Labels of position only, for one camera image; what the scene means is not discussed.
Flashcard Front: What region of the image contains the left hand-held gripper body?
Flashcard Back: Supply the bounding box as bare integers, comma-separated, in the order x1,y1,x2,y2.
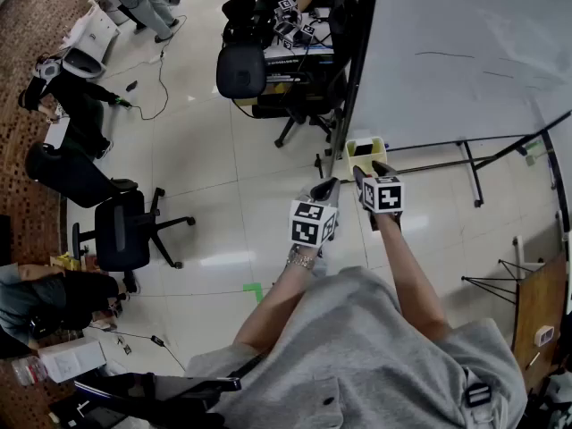
288,193,341,249

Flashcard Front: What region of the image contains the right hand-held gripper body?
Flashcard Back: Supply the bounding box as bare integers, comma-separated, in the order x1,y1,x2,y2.
357,174,406,232

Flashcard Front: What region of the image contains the cream whiteboard box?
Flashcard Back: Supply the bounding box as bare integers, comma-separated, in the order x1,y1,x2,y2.
344,136,388,183

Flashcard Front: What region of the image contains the person's right forearm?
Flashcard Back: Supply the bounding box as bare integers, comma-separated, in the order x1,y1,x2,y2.
378,214,451,342

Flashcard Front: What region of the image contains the person's left forearm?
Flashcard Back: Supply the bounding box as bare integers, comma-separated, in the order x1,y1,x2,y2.
233,257,324,353

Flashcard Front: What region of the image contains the large whiteboard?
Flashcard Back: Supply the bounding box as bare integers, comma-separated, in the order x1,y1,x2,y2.
346,0,572,152

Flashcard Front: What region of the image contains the white cardboard box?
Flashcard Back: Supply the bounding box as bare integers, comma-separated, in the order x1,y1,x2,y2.
38,336,108,384

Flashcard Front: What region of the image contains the green floor tape mark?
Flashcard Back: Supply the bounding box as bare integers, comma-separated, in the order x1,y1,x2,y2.
242,282,265,304

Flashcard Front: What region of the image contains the cluttered equipment table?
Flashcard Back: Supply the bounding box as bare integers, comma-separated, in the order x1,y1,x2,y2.
261,5,337,89

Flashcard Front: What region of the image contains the black mesh-back office chair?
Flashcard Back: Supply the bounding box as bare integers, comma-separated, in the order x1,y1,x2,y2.
215,42,346,149

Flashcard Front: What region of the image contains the person's grey clothing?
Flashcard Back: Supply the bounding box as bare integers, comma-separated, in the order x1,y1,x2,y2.
184,265,529,429

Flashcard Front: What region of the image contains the spare hand-held gripper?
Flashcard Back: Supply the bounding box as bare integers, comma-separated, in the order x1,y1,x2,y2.
272,0,317,51

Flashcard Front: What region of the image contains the wooden side table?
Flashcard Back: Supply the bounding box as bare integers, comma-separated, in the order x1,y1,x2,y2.
510,251,569,393

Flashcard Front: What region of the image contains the black office chair with armrests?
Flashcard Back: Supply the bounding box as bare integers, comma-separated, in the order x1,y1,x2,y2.
71,187,197,295

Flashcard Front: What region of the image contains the black reclined office chair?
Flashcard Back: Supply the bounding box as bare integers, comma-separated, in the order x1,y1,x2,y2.
23,140,140,210

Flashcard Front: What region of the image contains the white shell chair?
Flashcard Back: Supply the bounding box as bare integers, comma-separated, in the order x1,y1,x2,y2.
61,46,107,80

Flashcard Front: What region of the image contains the white drawer cabinet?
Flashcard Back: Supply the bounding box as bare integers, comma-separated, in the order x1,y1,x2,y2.
65,3,122,62

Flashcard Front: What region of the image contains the silver metal bracelet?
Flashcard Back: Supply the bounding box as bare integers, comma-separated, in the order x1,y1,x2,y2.
285,244,317,272

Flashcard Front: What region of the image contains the black whiteboard stand frame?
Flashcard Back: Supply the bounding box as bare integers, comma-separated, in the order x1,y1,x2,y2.
328,0,572,236

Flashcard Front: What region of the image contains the long black floor cable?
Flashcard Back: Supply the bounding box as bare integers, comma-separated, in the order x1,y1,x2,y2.
128,13,189,122

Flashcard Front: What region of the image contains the black strap buckle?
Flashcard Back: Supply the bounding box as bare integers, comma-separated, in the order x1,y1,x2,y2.
463,381,493,409

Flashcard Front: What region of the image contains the black device with strap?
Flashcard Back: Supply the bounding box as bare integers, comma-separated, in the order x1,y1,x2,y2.
48,369,243,429

